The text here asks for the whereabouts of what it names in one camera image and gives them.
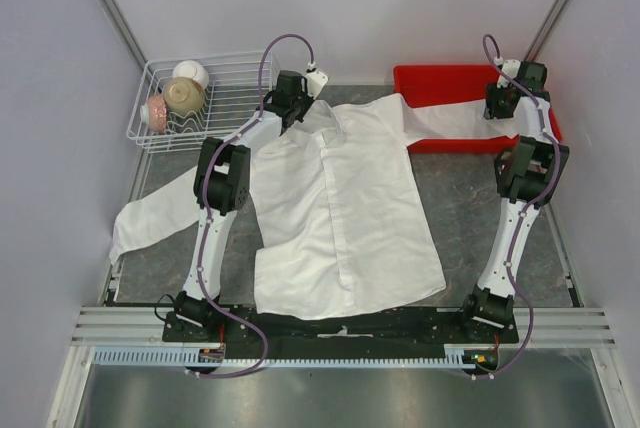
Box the white button shirt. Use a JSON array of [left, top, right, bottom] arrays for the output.
[[109, 93, 521, 322]]

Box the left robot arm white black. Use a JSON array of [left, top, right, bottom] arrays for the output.
[[174, 63, 328, 341]]

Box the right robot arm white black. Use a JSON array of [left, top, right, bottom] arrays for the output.
[[457, 56, 570, 342]]

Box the black brooch box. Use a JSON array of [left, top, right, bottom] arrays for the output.
[[493, 148, 513, 185]]

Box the red plastic bin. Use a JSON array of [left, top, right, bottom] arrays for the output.
[[392, 64, 565, 155]]

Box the beige ceramic bowl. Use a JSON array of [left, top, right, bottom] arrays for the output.
[[162, 77, 205, 117]]

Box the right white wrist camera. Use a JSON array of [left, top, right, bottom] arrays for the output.
[[493, 56, 521, 88]]

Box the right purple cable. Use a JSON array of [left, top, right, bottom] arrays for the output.
[[482, 33, 561, 380]]

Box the white wire dish rack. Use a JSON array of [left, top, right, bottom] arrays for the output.
[[126, 51, 280, 153]]

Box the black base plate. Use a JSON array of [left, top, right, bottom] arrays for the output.
[[162, 305, 519, 359]]

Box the light blue cable duct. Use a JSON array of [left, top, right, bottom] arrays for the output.
[[92, 346, 477, 369]]

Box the aluminium frame rail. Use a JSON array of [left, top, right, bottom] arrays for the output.
[[72, 307, 615, 349]]

